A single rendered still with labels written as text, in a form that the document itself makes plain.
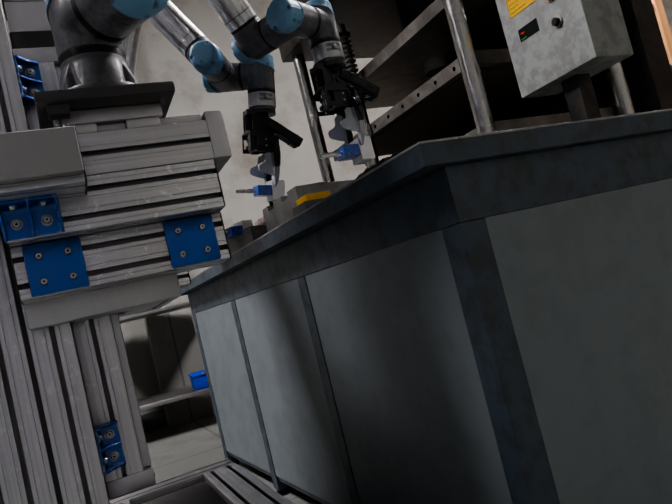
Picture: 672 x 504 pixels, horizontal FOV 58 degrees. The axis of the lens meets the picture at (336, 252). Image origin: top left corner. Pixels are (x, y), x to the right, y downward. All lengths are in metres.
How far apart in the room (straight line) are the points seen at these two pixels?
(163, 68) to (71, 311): 3.88
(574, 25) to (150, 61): 3.60
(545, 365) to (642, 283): 0.27
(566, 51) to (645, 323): 1.00
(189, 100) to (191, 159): 3.77
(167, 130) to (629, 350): 0.89
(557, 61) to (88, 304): 1.45
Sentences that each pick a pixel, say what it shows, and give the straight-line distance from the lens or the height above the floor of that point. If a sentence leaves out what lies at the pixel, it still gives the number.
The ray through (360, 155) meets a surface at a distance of 1.46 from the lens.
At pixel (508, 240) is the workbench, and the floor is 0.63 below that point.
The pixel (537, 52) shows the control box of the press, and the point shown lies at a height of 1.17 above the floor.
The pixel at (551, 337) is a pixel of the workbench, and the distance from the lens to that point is 1.04.
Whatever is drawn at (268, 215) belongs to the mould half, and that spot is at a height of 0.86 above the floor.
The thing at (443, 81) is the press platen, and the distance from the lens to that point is 2.29.
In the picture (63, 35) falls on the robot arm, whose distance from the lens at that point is 1.23.
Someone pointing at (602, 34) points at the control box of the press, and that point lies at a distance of 1.96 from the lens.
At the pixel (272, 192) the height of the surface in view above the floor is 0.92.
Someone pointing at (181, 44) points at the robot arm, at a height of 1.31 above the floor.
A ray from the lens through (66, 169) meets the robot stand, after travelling 0.99.
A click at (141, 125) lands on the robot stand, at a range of 1.15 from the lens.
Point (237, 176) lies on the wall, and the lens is 4.78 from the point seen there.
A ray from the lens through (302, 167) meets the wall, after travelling 4.96.
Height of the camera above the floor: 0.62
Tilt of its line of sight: 4 degrees up
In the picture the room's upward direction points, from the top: 14 degrees counter-clockwise
